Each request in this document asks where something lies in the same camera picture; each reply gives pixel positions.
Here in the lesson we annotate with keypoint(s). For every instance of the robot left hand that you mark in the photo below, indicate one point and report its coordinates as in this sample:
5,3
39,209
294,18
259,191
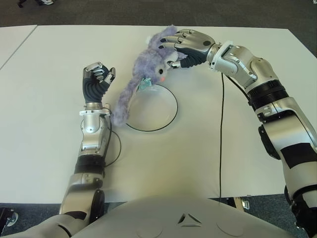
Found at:
94,89

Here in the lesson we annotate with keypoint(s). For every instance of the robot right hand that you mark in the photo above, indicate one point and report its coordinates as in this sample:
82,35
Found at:
195,47

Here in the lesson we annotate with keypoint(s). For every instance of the purple plush rabbit doll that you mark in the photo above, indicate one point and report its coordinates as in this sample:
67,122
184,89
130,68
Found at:
146,64

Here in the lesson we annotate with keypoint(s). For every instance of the robot left arm silver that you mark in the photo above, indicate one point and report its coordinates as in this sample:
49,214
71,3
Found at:
91,138

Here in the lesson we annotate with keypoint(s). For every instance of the robot right arm silver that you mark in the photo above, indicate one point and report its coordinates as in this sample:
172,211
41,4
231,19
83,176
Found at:
280,119

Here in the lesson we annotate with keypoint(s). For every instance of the white plate black rim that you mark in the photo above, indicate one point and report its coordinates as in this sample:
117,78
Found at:
153,109

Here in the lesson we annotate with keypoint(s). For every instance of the white sneakers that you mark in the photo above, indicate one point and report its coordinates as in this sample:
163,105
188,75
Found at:
45,2

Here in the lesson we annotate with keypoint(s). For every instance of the grey robot torso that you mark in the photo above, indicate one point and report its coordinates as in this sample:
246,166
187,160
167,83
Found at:
161,218

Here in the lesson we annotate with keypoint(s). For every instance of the grey table foot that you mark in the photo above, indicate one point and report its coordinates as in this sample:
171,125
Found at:
10,217

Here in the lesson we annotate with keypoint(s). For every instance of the metal table bracket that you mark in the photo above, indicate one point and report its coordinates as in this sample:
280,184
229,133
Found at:
244,203

